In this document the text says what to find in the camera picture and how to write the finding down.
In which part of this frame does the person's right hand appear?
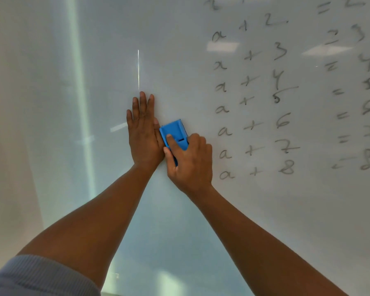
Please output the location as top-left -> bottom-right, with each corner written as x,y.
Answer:
163,133 -> 213,196

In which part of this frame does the person's left forearm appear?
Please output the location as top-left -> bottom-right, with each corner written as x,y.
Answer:
17,163 -> 163,291

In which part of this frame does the person's right forearm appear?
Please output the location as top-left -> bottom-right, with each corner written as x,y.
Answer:
187,185 -> 349,296

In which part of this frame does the person's left hand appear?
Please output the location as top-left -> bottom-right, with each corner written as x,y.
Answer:
126,91 -> 166,170

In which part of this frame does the grey knit sleeve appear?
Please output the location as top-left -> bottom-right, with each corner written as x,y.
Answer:
0,254 -> 102,296

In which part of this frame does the blue whiteboard eraser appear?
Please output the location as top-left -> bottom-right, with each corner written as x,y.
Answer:
159,119 -> 189,167

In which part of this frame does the white whiteboard with writing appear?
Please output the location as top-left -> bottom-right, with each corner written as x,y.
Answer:
0,0 -> 370,296

